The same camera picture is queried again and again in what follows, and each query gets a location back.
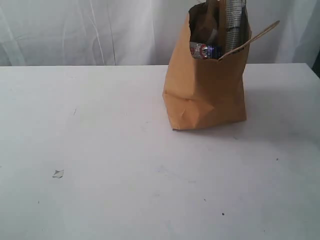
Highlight white blue salt packet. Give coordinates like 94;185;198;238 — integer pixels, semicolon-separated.
189;42;222;60

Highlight long pasta packet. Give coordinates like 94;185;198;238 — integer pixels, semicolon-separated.
222;0;247;53

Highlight brown pouch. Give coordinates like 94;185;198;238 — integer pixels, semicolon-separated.
188;0;219;45

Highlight small torn paper scrap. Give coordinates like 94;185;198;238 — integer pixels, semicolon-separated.
52;169;64;179

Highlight brown paper bag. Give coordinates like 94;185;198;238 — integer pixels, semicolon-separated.
162;3;279;130

